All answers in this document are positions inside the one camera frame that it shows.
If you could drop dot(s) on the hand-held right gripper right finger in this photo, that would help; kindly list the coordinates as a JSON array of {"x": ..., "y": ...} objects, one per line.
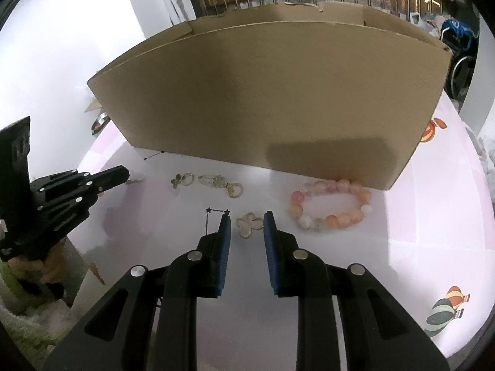
[{"x": 270, "y": 255}]

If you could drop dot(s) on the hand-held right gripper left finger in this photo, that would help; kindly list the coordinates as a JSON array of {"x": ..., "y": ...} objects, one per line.
[{"x": 222, "y": 255}]

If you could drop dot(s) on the small black arrow earring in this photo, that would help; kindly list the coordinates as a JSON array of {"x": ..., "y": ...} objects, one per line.
[{"x": 161, "y": 152}]

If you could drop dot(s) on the person's left hand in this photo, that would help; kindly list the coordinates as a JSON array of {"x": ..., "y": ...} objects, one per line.
[{"x": 54, "y": 268}]

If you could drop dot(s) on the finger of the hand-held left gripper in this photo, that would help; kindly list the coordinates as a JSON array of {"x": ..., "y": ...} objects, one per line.
[{"x": 112, "y": 177}]

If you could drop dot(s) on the green fluffy cloth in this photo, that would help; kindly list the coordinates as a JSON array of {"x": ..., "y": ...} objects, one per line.
[{"x": 15, "y": 317}]

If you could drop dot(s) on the wheelchair with blue bag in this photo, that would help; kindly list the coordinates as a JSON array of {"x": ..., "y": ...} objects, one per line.
[{"x": 460, "y": 34}]

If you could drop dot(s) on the brown cardboard box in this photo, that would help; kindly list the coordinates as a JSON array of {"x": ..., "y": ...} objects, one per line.
[{"x": 270, "y": 96}]

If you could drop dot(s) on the pink checked tablecloth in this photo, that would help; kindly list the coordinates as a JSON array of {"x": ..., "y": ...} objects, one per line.
[{"x": 425, "y": 239}]

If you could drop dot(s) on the pale butterfly charm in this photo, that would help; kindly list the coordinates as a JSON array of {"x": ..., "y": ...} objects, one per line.
[{"x": 247, "y": 224}]

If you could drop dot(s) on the white plastic bag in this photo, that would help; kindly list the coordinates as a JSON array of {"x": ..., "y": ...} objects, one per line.
[{"x": 421, "y": 23}]

